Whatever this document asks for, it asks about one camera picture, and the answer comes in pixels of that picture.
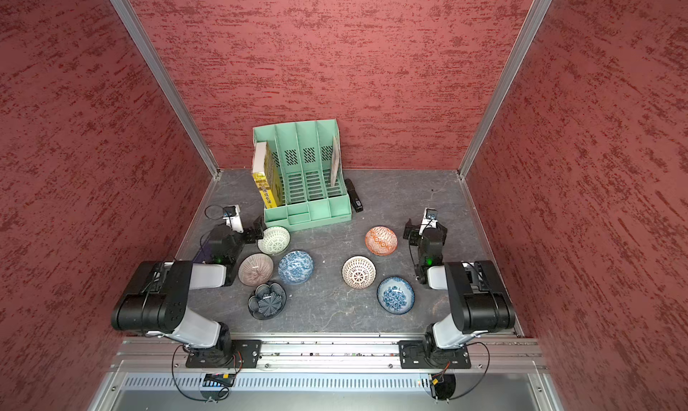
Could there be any green triangle pattern bowl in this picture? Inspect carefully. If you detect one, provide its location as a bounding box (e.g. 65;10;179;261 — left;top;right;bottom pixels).
257;226;290;256

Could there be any orange diamond pattern bowl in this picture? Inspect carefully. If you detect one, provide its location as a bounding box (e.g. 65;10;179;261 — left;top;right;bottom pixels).
365;226;398;257

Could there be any pink striped bowl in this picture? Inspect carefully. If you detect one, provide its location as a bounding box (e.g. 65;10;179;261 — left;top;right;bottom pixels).
238;253;274;287

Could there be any blue floral bowl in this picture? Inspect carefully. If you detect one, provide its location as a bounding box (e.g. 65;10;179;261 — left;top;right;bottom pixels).
376;276;416;315
278;250;315;285

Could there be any dark flower pattern bowl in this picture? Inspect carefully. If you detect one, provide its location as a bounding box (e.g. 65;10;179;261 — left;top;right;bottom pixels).
247;281;288;321

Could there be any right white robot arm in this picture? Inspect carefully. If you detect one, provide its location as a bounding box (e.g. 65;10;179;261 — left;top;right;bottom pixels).
400;220;516;369

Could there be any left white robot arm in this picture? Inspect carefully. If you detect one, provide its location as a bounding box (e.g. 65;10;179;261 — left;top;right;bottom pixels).
111;216;265;369

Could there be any yellow white book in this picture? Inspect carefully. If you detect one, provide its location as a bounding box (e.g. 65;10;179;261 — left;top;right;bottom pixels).
252;142;284;209

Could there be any red lattice pattern bowl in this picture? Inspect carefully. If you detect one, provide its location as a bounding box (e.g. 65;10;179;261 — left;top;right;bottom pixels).
341;256;376;289

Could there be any green plastic file organizer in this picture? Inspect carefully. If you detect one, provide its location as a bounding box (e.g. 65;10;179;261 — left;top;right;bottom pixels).
253;119;352;232

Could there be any thin pink booklet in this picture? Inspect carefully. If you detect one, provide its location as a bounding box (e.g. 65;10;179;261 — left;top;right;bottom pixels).
330;136;340;187

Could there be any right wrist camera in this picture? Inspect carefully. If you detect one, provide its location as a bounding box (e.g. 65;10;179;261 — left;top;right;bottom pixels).
419;208;437;235

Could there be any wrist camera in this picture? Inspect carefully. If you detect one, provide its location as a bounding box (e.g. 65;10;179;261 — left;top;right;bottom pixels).
222;205;244;234
419;208;437;235

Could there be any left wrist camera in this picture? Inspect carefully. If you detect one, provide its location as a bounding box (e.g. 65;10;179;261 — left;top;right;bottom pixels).
222;205;244;234

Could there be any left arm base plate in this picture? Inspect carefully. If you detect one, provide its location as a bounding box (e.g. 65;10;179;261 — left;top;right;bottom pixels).
186;339;263;369

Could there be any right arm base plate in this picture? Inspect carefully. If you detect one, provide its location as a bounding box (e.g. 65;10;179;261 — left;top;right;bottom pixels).
398;340;471;370

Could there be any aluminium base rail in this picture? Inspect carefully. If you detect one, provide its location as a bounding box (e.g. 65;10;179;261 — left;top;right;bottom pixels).
109;332;549;374

